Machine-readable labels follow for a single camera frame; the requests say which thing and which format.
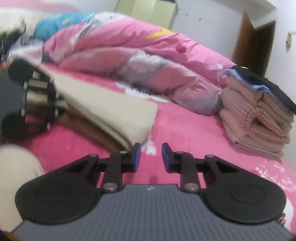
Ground khaki pants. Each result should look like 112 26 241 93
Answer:
35 67 159 152

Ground pink checked folded garment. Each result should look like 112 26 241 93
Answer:
221 89 292 144

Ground person's left forearm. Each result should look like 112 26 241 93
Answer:
0 144 45 232

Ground brown wooden door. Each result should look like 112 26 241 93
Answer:
232 11 277 78

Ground pale wall ornament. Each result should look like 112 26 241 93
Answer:
285 32 296 52

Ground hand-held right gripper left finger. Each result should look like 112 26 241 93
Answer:
65 142 141 193

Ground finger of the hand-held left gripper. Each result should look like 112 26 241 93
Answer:
23 69 65 105
21 102 65 132

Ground teal floral quilt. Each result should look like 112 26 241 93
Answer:
33 11 95 42

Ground pale green wardrobe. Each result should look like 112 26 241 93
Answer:
116 0 178 30

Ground pink floral bed blanket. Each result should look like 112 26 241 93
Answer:
21 62 296 232

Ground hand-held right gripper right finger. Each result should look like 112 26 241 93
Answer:
161 142 238 193

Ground beige folded garment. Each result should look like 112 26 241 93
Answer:
224 75 295 123

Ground pale pink folded garment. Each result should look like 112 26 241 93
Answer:
218 109 285 159

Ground dark cloth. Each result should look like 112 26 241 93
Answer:
0 30 26 54

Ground pink floral quilt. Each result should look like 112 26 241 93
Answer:
10 11 236 116

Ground black folded garment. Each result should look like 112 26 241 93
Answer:
231 65 296 115

